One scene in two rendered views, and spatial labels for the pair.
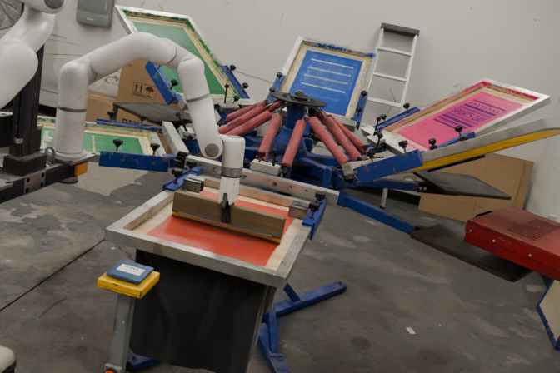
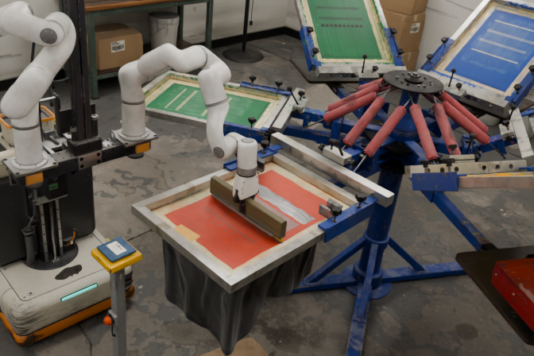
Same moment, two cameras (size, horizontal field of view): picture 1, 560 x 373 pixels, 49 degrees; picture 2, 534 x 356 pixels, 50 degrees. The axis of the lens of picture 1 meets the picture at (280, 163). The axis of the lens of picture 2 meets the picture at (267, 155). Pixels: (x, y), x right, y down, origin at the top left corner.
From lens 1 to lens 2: 1.16 m
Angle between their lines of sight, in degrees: 33
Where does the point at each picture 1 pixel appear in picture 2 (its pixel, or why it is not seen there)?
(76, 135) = (133, 122)
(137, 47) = (162, 57)
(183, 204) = (216, 188)
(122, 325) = (114, 287)
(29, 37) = (46, 62)
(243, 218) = (253, 213)
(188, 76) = (202, 85)
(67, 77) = (121, 77)
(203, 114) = (213, 120)
